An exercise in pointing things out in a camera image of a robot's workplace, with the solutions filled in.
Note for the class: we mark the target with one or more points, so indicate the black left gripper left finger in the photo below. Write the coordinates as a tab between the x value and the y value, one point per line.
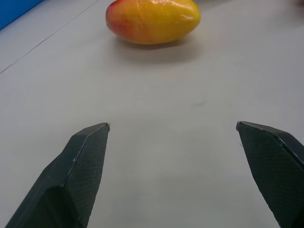
71	180

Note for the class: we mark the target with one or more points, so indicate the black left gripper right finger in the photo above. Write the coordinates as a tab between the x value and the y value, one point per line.
273	166

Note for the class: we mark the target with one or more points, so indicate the yellow red mango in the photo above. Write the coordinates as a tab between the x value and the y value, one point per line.
152	21

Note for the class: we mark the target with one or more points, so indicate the blue panel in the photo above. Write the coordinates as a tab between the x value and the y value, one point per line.
14	10

